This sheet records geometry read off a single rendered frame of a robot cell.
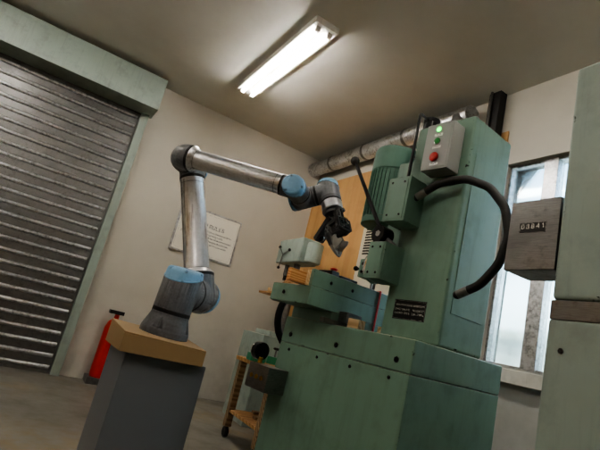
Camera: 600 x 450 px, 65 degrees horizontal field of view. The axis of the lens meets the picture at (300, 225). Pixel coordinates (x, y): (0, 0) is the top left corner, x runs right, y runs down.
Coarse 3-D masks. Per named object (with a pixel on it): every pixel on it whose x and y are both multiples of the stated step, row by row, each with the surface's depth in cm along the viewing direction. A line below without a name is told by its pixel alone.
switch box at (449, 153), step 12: (432, 132) 149; (444, 132) 145; (456, 132) 144; (432, 144) 148; (444, 144) 144; (456, 144) 144; (444, 156) 142; (456, 156) 144; (432, 168) 144; (444, 168) 142; (456, 168) 143
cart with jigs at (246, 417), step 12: (276, 348) 323; (240, 360) 320; (252, 360) 306; (264, 360) 311; (240, 372) 321; (240, 384) 320; (264, 396) 279; (228, 408) 316; (228, 420) 314; (240, 420) 298; (252, 420) 297; (228, 432) 312; (252, 444) 273
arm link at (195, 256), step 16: (192, 176) 214; (192, 192) 211; (192, 208) 209; (192, 224) 207; (192, 240) 205; (192, 256) 203; (208, 256) 208; (208, 272) 202; (208, 288) 197; (208, 304) 199
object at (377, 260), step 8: (376, 248) 147; (384, 248) 145; (392, 248) 146; (400, 248) 149; (368, 256) 149; (376, 256) 146; (384, 256) 144; (392, 256) 146; (400, 256) 148; (368, 264) 147; (376, 264) 145; (384, 264) 144; (392, 264) 146; (400, 264) 148; (368, 272) 146; (376, 272) 143; (384, 272) 144; (392, 272) 146; (376, 280) 147; (384, 280) 144; (392, 280) 146
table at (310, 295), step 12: (276, 288) 162; (288, 288) 157; (300, 288) 152; (312, 288) 149; (276, 300) 164; (288, 300) 155; (300, 300) 150; (312, 300) 148; (324, 300) 151; (336, 300) 154; (348, 300) 158; (336, 312) 154; (360, 312) 161; (372, 312) 165; (372, 324) 165
